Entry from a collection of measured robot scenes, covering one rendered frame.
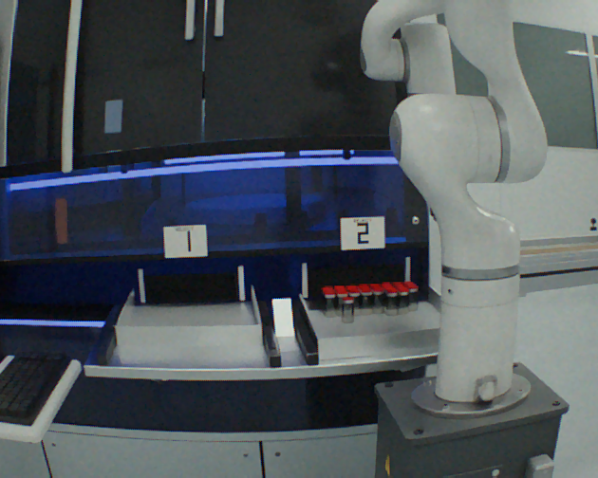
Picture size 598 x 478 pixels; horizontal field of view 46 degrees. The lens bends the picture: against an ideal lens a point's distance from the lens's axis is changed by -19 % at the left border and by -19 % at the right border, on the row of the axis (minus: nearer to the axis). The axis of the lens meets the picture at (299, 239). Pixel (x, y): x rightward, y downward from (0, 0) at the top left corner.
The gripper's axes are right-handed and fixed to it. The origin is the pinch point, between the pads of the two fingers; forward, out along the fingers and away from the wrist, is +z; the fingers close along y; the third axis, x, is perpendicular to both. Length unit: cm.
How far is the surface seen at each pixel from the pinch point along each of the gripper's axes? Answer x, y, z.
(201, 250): -35, 38, 10
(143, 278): -43, 51, 17
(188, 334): -8.6, 40.5, 20.2
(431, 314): -20.4, -3.8, 22.2
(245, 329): -8.6, 30.7, 19.5
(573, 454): -106, -93, 110
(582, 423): -135, -110, 110
